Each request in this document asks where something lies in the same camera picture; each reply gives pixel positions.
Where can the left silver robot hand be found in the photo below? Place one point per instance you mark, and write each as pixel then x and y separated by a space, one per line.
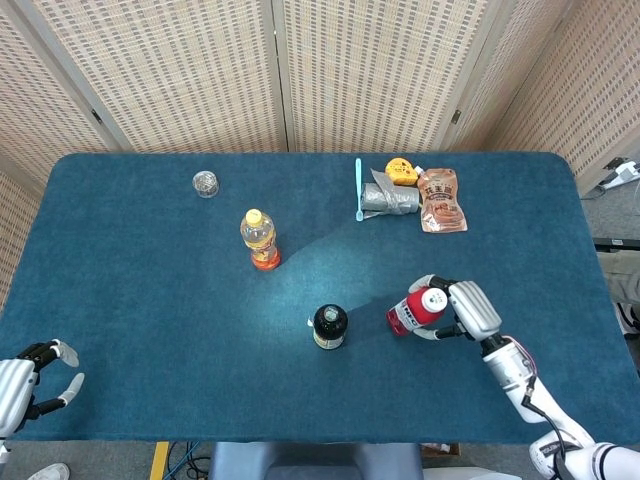
pixel 15 382

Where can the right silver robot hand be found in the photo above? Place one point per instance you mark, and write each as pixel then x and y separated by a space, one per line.
pixel 475 310

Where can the red NFC juice bottle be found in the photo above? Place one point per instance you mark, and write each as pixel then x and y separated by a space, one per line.
pixel 415 312

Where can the orange iced tea bottle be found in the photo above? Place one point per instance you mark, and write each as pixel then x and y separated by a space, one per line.
pixel 259 240

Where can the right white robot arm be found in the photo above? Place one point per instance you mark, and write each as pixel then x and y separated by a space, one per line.
pixel 510 370

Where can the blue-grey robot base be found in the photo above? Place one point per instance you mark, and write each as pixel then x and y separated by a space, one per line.
pixel 310 460

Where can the white shoe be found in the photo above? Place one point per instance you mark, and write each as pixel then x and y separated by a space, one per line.
pixel 50 471

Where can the brown sauce pouch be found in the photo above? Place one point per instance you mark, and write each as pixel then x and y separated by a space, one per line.
pixel 442 205

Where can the grey foil pouch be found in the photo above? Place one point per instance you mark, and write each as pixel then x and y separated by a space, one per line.
pixel 392 199

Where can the brown cardboard box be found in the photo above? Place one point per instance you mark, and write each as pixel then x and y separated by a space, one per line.
pixel 440 449

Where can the dark brown tea bottle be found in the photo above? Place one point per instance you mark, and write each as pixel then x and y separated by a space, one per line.
pixel 330 325

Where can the beige trousers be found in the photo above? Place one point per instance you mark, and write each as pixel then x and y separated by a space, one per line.
pixel 620 270

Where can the black metal bar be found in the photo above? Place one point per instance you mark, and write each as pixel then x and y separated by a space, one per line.
pixel 617 243

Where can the yellow snack package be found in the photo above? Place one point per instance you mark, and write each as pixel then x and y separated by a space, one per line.
pixel 400 171

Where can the blue felt table cover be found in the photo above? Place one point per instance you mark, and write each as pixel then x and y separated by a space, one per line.
pixel 150 300

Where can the light blue toothbrush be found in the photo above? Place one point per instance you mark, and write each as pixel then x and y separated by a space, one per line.
pixel 358 190

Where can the black screen hinge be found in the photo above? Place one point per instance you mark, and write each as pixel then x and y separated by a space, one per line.
pixel 455 117

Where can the white power strip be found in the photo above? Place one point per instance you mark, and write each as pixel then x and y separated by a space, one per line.
pixel 625 172

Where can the small clear glass jar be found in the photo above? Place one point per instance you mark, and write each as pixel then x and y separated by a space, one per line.
pixel 205 184

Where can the woven folding screen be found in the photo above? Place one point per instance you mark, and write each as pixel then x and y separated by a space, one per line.
pixel 200 75

